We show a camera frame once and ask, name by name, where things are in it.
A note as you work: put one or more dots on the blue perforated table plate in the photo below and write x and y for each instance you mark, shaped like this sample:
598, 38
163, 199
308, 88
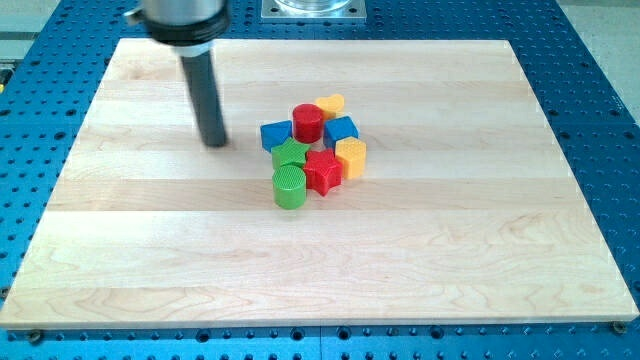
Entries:
51, 90

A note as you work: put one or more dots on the red star block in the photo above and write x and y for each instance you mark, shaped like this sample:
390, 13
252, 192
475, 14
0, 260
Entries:
323, 171

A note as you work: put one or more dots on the green cylinder block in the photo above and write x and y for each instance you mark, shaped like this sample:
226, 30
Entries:
289, 186

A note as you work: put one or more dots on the yellow heart block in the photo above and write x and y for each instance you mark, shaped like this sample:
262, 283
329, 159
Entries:
331, 106

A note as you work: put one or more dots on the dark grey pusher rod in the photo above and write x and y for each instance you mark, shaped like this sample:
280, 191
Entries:
204, 95

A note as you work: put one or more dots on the yellow hexagon block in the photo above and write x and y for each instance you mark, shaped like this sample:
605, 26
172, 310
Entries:
351, 153

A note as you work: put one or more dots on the green star block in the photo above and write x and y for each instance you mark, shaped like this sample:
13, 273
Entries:
290, 152

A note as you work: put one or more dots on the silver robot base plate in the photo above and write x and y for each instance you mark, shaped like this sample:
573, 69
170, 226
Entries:
312, 10

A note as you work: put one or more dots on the light wooden board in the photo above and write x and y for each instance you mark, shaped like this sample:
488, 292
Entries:
467, 211

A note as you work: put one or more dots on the blue wedge block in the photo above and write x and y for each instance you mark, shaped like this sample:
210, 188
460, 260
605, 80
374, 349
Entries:
275, 134

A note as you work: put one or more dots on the red cylinder block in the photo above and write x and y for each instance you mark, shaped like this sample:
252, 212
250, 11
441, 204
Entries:
307, 123

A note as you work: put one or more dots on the blue cube block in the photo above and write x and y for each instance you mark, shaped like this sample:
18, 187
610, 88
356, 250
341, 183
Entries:
338, 129

